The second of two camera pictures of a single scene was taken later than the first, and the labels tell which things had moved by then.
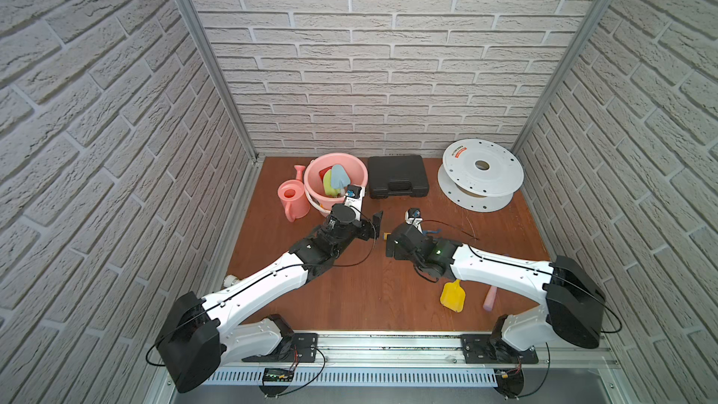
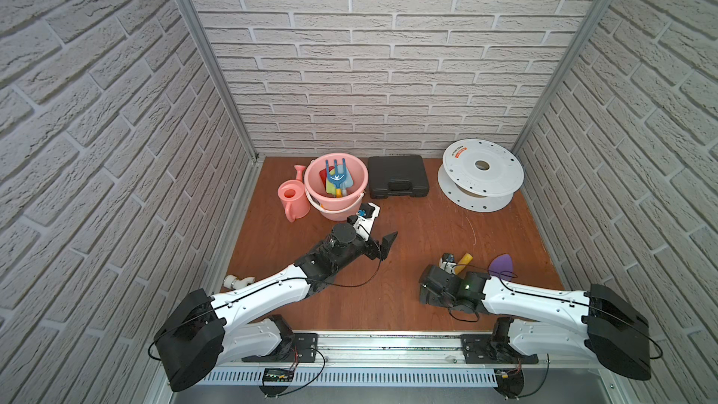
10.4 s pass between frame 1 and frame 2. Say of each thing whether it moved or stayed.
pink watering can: stayed
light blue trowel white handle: stayed
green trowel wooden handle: stayed
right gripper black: moved
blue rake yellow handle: moved
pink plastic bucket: stayed
